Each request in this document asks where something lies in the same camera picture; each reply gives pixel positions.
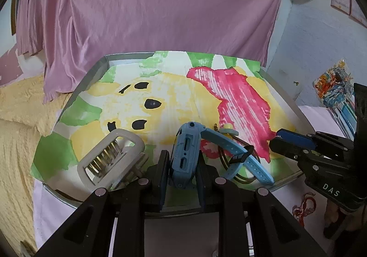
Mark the painted paper sheet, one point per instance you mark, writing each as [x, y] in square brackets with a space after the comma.
[172, 87]

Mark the brown bangle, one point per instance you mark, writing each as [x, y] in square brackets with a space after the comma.
[221, 158]

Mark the yellow blanket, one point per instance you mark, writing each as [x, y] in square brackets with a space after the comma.
[17, 159]

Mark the large pink curtain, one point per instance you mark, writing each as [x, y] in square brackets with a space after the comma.
[160, 7]

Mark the metal tray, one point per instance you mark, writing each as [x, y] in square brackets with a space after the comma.
[86, 79]

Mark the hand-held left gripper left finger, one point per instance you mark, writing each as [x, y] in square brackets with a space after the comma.
[164, 179]

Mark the red knot ornament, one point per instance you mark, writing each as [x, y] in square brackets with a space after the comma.
[309, 205]

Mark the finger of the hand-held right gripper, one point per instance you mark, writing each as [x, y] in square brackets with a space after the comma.
[286, 149]
[295, 138]

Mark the small yellow green hair clip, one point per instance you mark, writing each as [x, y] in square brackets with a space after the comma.
[229, 130]

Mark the blue smartwatch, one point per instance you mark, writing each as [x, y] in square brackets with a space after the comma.
[183, 156]

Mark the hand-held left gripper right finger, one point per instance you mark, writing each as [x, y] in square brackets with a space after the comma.
[201, 188]

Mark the colourful printed bag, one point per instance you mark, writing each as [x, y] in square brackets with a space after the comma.
[332, 82]

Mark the pink cloth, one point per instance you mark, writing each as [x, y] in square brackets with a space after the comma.
[177, 234]

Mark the stack of books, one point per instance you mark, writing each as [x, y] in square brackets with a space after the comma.
[345, 119]

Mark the black hair clip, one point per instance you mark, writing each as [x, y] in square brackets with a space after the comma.
[242, 156]

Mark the person's right hand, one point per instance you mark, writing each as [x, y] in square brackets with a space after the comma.
[331, 212]

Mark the narrow pink curtain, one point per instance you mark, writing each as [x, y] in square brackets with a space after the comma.
[31, 16]

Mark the beige hair claw clip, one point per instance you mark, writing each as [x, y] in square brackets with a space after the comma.
[126, 136]

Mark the wooden window frame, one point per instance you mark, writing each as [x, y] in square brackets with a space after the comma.
[13, 16]

